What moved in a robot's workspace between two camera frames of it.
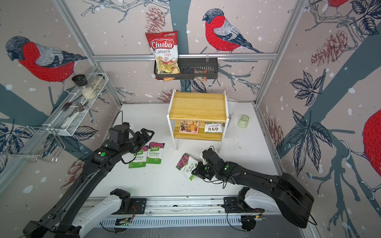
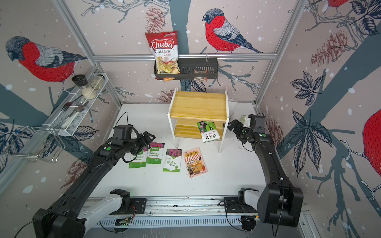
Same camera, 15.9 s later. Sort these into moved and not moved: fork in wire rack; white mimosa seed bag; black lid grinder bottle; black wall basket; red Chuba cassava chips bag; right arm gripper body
Moved: white mimosa seed bag; right arm gripper body
Not moved: fork in wire rack; black lid grinder bottle; red Chuba cassava chips bag; black wall basket
